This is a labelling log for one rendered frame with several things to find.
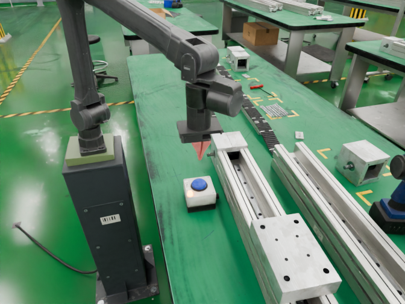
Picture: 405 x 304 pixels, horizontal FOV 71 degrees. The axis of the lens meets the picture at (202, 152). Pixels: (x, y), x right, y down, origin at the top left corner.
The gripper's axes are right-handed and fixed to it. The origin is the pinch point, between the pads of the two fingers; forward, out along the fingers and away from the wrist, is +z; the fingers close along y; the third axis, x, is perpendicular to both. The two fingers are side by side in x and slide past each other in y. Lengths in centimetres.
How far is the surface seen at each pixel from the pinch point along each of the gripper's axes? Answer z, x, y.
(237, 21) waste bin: 56, 495, 165
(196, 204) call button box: 13.3, -3.8, -1.6
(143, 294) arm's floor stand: 93, 20, -25
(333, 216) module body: 8.0, -19.1, 28.3
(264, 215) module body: 11.8, -12.2, 14.4
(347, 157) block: 9.9, 3.6, 47.8
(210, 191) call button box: 10.2, -2.6, 2.3
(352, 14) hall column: 80, 649, 522
